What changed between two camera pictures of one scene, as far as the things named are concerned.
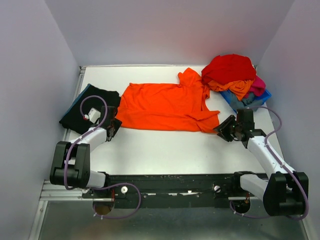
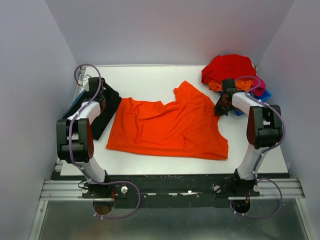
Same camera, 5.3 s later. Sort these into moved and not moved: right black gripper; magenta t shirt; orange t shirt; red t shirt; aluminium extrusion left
Moved: right black gripper; orange t shirt
Not moved: red t shirt; magenta t shirt; aluminium extrusion left
